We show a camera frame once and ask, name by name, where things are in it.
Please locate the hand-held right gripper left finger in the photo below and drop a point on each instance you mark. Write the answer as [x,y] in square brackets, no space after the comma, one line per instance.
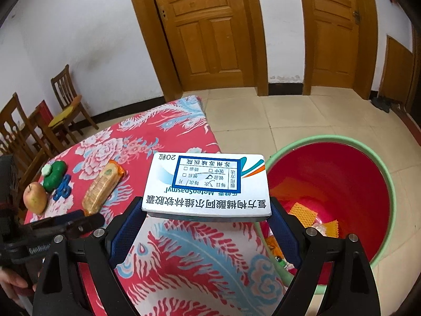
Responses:
[126,233]

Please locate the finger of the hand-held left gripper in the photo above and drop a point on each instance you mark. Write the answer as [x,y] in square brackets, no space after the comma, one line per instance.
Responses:
[75,222]

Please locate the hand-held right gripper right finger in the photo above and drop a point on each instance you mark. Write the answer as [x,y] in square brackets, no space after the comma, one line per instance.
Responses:
[286,237]

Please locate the yellow foam fruit net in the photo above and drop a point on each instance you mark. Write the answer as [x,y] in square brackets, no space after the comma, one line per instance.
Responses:
[302,213]
[330,228]

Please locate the green and red basin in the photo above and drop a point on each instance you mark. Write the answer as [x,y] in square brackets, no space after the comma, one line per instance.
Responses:
[345,187]

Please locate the blue and white medicine box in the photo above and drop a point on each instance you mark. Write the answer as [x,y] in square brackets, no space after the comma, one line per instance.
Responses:
[204,184]

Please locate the person's left hand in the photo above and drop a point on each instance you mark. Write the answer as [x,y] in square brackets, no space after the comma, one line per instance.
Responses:
[13,281]

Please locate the blue plastic toy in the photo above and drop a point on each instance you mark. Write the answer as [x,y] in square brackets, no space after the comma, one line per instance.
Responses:
[62,189]

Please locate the orange cracker packet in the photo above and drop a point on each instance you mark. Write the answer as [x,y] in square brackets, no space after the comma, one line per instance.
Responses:
[102,187]

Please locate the red apple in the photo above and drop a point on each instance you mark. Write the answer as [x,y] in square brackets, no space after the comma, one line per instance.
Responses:
[34,199]

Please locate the green toy with white flower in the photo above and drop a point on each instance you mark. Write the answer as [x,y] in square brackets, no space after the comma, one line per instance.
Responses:
[56,174]

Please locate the red floral tablecloth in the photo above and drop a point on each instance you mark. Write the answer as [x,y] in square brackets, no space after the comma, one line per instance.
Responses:
[184,253]

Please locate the yellow chair cushion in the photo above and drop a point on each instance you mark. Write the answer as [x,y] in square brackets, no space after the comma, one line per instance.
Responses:
[64,113]

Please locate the wooden dining chair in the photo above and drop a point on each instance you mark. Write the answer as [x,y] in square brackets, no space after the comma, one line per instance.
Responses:
[13,121]
[64,85]

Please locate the dark shoes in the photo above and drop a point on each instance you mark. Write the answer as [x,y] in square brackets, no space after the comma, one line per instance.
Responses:
[381,104]

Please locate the red doormat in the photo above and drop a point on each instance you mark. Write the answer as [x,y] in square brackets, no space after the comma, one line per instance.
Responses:
[409,121]

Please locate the wooden panel door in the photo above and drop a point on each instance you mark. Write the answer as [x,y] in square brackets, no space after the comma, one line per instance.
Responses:
[332,33]
[204,33]

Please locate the wooden wall panel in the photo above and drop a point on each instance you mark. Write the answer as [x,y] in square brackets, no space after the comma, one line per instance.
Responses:
[396,72]

